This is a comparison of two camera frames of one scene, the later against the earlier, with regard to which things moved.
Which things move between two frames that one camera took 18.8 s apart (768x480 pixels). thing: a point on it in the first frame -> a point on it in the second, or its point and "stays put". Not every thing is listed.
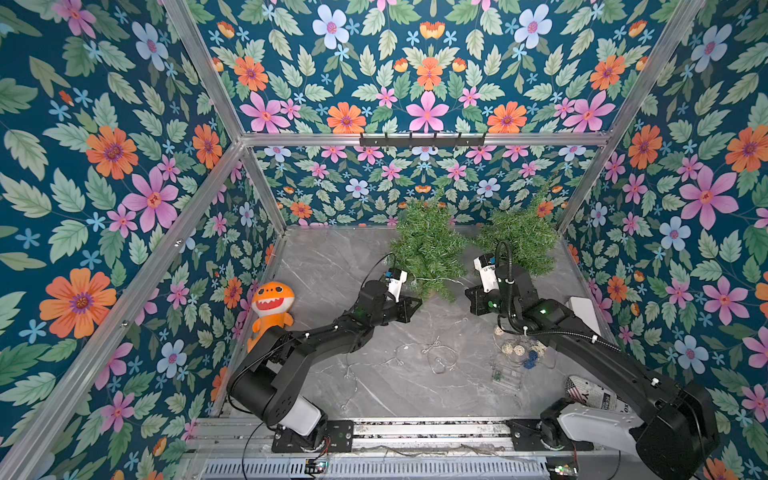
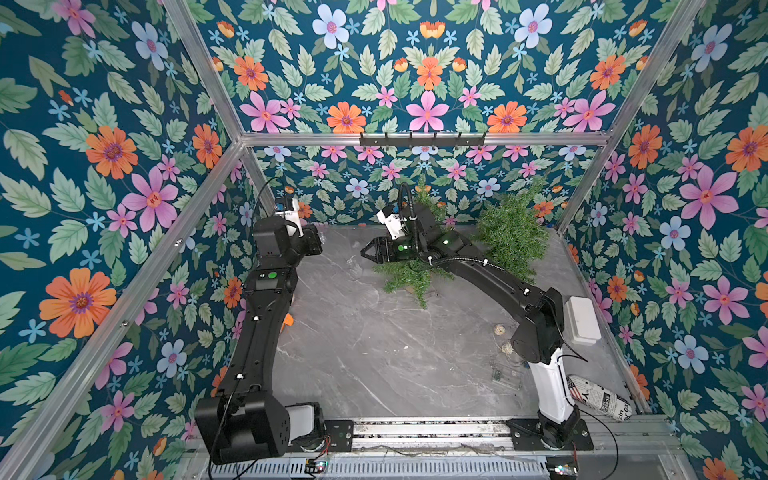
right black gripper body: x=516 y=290 -> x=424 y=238
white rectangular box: x=584 y=310 stays put
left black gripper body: x=388 y=312 -> x=306 y=246
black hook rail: x=421 y=142 stays put
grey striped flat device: x=591 y=393 stays put
